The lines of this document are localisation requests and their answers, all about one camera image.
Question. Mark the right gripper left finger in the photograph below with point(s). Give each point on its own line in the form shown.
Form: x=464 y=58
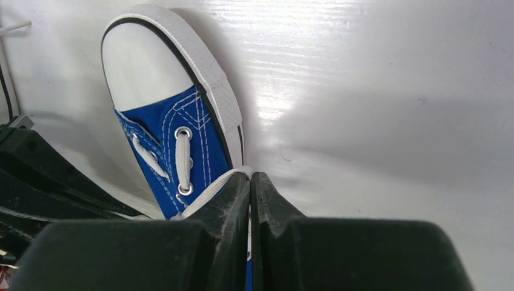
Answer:
x=206 y=251

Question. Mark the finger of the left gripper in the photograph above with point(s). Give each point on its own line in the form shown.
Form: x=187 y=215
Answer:
x=25 y=153
x=28 y=206

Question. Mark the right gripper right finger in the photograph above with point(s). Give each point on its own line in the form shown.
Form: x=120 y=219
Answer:
x=291 y=251

